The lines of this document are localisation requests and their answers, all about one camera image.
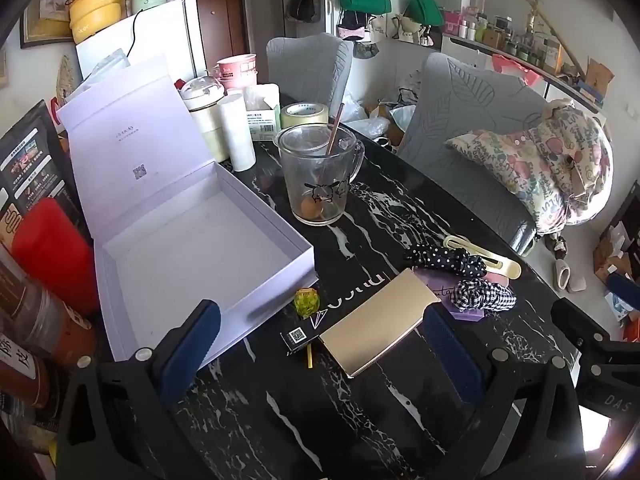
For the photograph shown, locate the row of shelf bottles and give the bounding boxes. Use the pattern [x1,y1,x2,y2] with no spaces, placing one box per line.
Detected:
[442,7,583,78]

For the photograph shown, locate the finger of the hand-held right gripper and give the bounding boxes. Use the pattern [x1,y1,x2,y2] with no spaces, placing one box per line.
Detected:
[551,298,640,361]
[606,272,640,307]

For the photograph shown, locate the framed picture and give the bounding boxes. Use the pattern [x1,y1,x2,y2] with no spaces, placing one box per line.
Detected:
[20,0,76,50]

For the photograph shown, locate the black polka dot scrunchie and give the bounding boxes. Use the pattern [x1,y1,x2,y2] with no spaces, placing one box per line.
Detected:
[404,243,488,281]

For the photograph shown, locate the black slim box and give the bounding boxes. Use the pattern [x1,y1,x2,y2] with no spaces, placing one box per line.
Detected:
[281,269,396,358]

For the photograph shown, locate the cardboard box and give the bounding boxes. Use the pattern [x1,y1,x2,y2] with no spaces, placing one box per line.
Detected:
[585,58,615,106]

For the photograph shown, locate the lavender gift box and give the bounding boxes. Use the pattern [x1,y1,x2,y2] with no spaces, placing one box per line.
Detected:
[56,54,319,363]

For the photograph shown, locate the glass measuring jug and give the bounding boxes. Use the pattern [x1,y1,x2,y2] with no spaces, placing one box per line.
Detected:
[276,125,366,227]

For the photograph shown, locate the yellow lollipop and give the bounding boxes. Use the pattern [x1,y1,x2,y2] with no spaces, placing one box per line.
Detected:
[294,288,321,368]

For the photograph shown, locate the black printed snack bag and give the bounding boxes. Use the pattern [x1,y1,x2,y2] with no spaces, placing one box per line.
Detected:
[0,100,96,246]

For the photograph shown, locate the white fridge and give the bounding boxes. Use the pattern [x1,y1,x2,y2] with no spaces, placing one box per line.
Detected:
[75,0,207,86]

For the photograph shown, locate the brown door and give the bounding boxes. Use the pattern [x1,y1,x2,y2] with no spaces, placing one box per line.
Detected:
[181,0,246,61]

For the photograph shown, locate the woven fan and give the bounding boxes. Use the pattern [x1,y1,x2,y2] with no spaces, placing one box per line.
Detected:
[55,54,77,106]

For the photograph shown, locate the purple Manta Ray card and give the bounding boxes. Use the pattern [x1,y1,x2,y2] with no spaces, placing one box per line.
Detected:
[415,267,506,323]

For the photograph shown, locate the black white checkered scrunchie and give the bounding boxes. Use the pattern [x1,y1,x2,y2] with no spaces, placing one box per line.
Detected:
[449,278,517,316]

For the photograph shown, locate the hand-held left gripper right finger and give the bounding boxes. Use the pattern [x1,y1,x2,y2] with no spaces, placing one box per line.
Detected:
[422,304,583,480]

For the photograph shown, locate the floral cushion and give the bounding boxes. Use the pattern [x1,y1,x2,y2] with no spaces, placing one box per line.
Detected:
[445,100,613,235]

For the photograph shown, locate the white slipper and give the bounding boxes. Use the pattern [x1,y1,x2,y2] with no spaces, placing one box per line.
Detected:
[552,260,574,291]

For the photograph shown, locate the red canister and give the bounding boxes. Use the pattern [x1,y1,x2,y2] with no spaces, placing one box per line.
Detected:
[11,197,101,316]

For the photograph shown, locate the copper stirring stick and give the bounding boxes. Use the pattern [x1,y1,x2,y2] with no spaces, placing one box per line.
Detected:
[325,103,345,157]

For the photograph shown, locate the beige tape roll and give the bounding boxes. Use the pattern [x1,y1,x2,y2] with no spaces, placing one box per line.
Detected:
[280,102,329,131]

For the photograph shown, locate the white cylinder bottle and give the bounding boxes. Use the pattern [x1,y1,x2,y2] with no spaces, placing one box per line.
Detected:
[217,94,257,171]

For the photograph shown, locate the grey leaf pattern chair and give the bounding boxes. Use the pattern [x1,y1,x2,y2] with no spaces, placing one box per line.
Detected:
[266,33,354,123]
[397,51,556,256]

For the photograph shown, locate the yellow pot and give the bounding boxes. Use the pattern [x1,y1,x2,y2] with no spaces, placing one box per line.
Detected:
[68,0,151,43]

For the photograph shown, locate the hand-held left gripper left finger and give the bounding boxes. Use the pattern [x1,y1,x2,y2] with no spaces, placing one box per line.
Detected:
[56,299,222,480]

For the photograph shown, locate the clear plastic bag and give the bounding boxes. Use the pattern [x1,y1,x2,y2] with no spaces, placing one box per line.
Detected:
[80,49,132,92]

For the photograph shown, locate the gold box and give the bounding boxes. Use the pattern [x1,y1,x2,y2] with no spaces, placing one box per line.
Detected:
[319,268,443,379]

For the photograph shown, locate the white labelled tissue box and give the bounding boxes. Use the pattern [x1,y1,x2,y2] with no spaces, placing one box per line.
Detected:
[243,82,282,142]

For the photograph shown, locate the pink paper cups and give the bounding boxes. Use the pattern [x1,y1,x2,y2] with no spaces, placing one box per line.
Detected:
[216,54,259,92]

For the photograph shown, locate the cream hair clip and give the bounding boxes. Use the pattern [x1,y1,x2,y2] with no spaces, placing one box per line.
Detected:
[443,234,522,279]

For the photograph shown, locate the clear jar brown contents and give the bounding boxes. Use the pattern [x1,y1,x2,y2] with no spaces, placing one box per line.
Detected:
[0,242,98,367]
[0,332,55,411]

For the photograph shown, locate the cream pot with glass lid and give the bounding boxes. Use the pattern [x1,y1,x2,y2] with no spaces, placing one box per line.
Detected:
[179,75,232,163]

